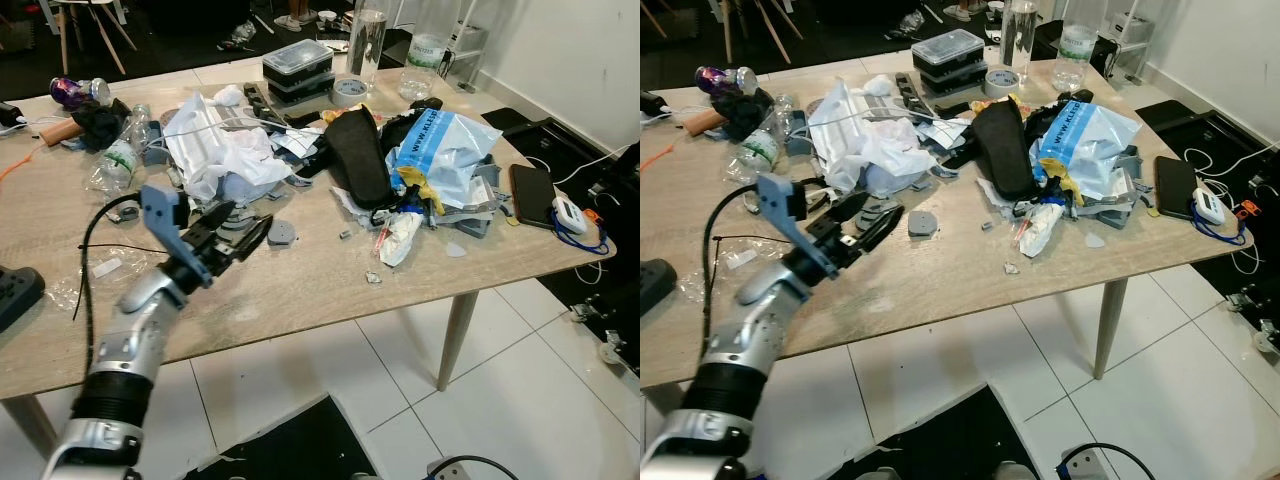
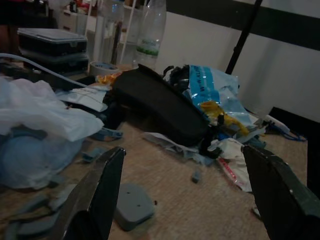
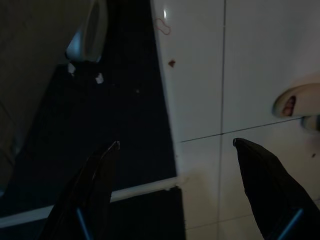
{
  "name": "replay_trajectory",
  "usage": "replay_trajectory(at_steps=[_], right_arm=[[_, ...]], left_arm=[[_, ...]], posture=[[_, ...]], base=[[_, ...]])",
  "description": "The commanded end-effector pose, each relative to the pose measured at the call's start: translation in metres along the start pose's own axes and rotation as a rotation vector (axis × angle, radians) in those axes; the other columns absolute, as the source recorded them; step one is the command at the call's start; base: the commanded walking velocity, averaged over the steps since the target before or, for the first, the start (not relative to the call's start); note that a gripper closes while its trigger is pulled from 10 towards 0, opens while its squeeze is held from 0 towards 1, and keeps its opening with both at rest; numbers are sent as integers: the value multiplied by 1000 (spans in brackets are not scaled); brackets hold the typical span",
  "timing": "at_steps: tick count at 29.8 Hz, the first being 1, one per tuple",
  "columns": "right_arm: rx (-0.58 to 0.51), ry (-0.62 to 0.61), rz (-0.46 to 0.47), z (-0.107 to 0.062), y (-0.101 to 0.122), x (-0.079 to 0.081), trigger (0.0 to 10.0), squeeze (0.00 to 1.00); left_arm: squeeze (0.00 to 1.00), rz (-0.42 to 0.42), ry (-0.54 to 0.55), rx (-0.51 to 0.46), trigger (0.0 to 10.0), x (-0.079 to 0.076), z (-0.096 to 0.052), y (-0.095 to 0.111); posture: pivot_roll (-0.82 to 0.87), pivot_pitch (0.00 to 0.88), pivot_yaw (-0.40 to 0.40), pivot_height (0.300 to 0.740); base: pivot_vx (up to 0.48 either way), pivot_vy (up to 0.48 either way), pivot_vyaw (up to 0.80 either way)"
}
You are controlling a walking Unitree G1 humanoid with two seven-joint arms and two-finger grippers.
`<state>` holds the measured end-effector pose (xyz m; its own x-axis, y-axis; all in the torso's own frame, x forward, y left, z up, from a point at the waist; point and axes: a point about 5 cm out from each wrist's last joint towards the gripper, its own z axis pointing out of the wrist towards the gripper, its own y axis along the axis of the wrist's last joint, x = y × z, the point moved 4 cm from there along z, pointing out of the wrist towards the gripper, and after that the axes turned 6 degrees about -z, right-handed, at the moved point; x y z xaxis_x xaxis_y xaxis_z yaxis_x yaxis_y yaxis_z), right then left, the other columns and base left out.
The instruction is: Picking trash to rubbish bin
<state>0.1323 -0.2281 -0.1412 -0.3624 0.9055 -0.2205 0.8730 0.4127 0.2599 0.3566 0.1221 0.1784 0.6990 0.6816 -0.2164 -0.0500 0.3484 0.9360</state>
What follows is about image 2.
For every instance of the white thin plastic bag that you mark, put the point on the white thin plastic bag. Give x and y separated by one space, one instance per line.
37 110

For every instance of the black fabric pouch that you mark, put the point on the black fabric pouch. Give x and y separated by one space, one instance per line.
155 102

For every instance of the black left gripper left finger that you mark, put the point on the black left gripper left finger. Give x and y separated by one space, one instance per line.
100 195

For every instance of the black stand pole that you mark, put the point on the black stand pole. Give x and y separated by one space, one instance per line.
243 37

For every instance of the blue white plastic bag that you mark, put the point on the blue white plastic bag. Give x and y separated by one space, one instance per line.
215 87

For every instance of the grey plastic plate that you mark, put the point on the grey plastic plate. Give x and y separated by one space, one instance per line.
133 207

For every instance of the yellow snack wrapper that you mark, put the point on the yellow snack wrapper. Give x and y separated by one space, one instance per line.
107 78

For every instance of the black storage box clear lid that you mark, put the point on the black storage box clear lid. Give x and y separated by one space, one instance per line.
50 45
62 63

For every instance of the blue translucent plastic bag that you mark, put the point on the blue translucent plastic bag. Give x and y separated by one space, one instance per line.
30 160

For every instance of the grey plastic clip piece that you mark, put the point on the grey plastic clip piece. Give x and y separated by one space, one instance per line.
93 153

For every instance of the small grey plastic piece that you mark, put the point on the small grey plastic piece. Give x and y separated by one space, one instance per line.
196 175

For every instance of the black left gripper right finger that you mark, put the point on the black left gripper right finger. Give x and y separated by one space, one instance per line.
280 200

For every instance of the light blue tube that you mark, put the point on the light blue tube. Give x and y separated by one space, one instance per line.
50 71

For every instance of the yellow plastic scrap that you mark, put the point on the yellow plastic scrap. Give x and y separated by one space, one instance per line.
235 122

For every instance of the white tape roll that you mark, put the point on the white tape roll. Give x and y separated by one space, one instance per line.
100 67

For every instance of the white wrapper red print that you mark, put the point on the white wrapper red print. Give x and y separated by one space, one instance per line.
232 160

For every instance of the clear plastic bottle green label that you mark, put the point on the clear plastic bottle green label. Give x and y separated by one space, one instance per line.
150 32

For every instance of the blue plastic clip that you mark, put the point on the blue plastic clip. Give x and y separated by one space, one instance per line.
107 133

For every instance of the white shelf rack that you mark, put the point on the white shelf rack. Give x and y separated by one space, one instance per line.
130 20

